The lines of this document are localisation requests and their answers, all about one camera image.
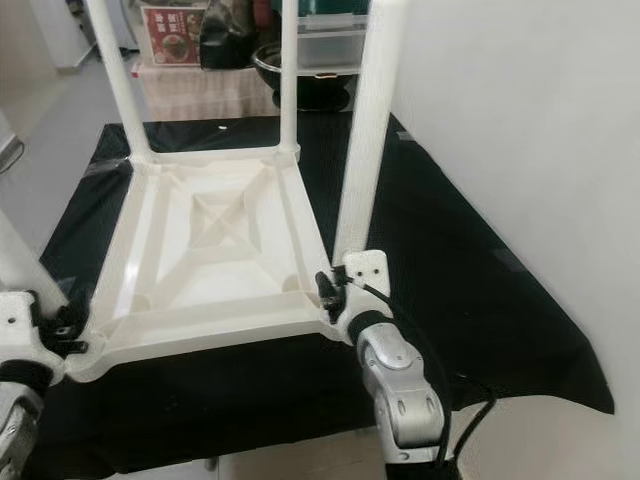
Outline black round wok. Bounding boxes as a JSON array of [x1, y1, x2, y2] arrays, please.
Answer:
[[253, 42, 357, 111]]

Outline clear plastic storage box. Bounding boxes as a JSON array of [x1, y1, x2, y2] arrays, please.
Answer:
[[296, 12, 371, 71]]

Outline beige cloth covered table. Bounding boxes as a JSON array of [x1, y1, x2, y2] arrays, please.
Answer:
[[135, 65, 286, 123]]

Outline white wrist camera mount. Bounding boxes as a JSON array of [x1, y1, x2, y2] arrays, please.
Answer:
[[335, 250, 393, 346], [0, 290, 61, 368]]

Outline red food picture box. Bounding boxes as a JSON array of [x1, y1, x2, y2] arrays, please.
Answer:
[[142, 5, 207, 67]]

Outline black plastic bag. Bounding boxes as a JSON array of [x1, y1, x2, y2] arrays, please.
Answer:
[[200, 0, 277, 71]]

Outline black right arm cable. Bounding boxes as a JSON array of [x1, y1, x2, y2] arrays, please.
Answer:
[[360, 280, 498, 471]]

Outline black tablecloth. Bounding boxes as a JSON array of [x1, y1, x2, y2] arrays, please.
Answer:
[[20, 110, 616, 477]]

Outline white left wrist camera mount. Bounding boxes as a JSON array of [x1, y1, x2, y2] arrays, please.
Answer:
[[0, 290, 61, 368]]

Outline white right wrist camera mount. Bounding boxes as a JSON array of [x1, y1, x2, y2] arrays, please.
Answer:
[[335, 250, 393, 346]]

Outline green container lid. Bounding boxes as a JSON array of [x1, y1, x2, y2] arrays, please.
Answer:
[[298, 0, 371, 16]]

